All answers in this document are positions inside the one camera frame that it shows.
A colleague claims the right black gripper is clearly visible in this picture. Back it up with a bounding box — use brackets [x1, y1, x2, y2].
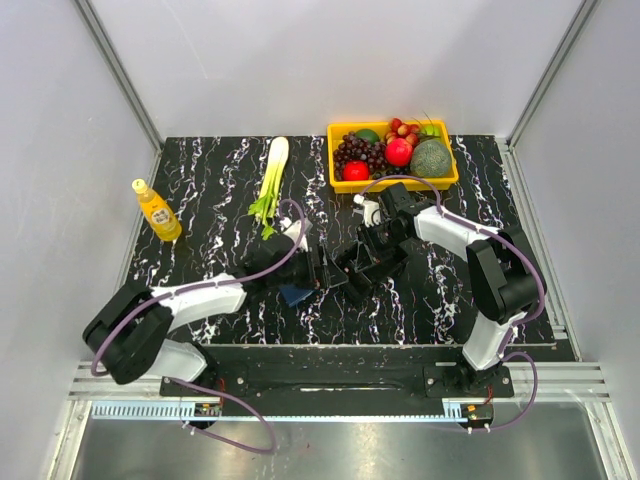
[355, 220, 409, 274]

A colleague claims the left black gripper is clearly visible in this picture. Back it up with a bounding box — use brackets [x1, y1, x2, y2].
[269, 243, 348, 291]

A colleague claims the black plastic card box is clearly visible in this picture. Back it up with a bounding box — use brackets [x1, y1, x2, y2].
[336, 242, 409, 305]

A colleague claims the blue leather card holder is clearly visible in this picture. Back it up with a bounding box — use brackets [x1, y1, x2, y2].
[279, 285, 315, 307]

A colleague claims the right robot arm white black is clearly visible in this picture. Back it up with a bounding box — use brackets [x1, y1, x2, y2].
[354, 182, 546, 396]

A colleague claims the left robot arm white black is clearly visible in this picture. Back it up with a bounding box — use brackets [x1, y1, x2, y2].
[82, 234, 348, 395]

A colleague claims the dark blueberry cluster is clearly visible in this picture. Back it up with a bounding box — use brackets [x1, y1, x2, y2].
[370, 167, 410, 180]

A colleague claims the red apple front left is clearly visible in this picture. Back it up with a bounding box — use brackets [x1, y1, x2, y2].
[341, 160, 370, 182]

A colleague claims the red pink peach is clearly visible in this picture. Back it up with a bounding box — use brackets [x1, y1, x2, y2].
[385, 138, 413, 167]

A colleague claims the purple grape bunch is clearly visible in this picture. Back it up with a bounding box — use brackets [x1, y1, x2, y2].
[332, 132, 388, 181]

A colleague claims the green netted melon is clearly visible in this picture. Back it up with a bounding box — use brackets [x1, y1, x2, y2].
[410, 139, 452, 178]

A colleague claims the celery stalk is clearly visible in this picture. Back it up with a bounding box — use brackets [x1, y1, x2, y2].
[248, 136, 289, 240]

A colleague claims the green avocado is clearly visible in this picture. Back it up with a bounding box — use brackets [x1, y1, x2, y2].
[355, 128, 380, 144]

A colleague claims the red cherry cluster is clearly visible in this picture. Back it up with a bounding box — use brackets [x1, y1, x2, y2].
[385, 117, 421, 146]

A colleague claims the yellow plastic fruit bin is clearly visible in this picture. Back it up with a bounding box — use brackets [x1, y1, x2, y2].
[326, 118, 460, 195]

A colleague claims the green apple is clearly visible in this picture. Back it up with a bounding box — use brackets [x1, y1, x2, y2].
[418, 123, 442, 141]

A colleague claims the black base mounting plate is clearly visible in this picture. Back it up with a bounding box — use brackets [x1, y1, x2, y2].
[192, 359, 514, 399]

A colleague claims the yellow juice bottle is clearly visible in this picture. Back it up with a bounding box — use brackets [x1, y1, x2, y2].
[132, 179, 182, 242]

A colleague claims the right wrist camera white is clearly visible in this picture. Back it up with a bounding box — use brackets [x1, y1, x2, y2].
[353, 194, 382, 227]

